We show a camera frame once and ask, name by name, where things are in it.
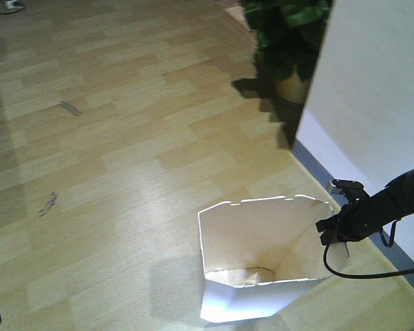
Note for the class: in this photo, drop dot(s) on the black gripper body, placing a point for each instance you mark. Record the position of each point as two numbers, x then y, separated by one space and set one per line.
345 226

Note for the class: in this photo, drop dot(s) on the white paper trash bin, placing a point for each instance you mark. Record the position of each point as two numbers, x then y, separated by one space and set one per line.
260 255

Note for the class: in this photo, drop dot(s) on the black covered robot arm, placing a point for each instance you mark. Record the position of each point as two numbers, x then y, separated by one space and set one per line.
364 215

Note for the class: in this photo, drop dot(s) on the green potted plant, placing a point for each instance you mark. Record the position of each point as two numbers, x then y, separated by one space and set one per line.
289 36

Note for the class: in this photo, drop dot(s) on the white shoe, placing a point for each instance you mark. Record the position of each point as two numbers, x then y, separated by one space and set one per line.
13 6

